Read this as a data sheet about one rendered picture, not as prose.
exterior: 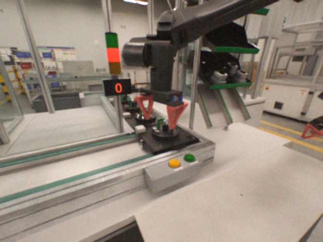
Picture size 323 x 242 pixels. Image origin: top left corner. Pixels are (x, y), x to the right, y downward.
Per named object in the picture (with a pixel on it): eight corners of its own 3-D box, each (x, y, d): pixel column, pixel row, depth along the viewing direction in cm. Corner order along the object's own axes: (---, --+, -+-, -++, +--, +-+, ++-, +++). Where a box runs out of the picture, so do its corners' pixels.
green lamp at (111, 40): (120, 48, 60) (118, 34, 59) (107, 47, 58) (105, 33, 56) (117, 49, 64) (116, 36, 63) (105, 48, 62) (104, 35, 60)
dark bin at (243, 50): (257, 54, 74) (267, 37, 69) (236, 53, 70) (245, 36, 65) (226, 35, 92) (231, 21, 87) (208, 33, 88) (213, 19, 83)
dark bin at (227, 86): (231, 88, 74) (239, 75, 68) (209, 90, 70) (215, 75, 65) (204, 63, 91) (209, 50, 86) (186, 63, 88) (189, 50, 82)
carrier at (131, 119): (170, 124, 92) (171, 104, 87) (134, 132, 82) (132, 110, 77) (154, 113, 112) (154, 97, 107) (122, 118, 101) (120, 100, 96)
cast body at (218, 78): (224, 87, 73) (230, 74, 68) (217, 88, 71) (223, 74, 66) (214, 78, 78) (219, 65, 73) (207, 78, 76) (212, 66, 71)
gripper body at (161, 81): (155, 91, 45) (155, 66, 42) (182, 98, 39) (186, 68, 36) (138, 94, 41) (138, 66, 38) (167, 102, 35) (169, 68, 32)
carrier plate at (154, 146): (199, 142, 71) (199, 138, 70) (154, 155, 61) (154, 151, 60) (172, 125, 91) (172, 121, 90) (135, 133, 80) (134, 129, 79)
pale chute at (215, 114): (228, 126, 80) (233, 123, 76) (207, 129, 76) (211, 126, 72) (210, 84, 90) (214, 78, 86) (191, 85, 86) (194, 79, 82)
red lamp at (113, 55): (121, 61, 62) (120, 48, 60) (109, 61, 60) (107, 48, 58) (118, 61, 66) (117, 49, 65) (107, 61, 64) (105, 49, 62)
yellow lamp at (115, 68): (122, 74, 64) (121, 61, 62) (110, 74, 62) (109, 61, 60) (119, 73, 68) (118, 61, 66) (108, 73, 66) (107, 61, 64)
